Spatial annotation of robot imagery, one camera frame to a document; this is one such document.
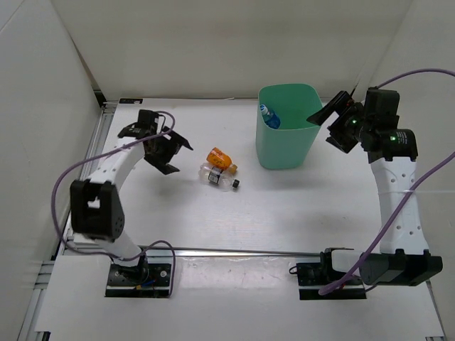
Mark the clear bottle blue label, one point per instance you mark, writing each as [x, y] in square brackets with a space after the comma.
[270, 118]

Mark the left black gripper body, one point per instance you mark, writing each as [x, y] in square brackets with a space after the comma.
[164, 149]

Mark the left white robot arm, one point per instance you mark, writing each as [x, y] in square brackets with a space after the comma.
[96, 210]

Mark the green plastic bin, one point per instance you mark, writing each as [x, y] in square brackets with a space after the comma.
[287, 146]

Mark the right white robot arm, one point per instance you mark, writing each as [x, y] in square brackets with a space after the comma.
[399, 255]

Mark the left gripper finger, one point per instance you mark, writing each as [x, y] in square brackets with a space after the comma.
[164, 168]
[176, 141]

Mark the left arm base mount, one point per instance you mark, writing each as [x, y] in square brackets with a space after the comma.
[152, 277]

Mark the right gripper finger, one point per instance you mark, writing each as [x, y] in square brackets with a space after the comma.
[343, 141]
[337, 104]

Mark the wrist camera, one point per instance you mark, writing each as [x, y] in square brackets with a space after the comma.
[381, 104]
[149, 120]

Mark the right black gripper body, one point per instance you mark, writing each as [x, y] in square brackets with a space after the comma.
[350, 123]

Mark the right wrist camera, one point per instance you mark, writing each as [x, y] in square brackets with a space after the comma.
[381, 104]

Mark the clear bottle black label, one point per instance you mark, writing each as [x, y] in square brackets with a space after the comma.
[215, 176]

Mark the orange plastic bottle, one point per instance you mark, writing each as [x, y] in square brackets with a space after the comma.
[221, 160]

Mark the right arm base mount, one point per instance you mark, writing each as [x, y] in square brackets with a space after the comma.
[314, 274]

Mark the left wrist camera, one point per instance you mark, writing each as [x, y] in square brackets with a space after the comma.
[149, 120]

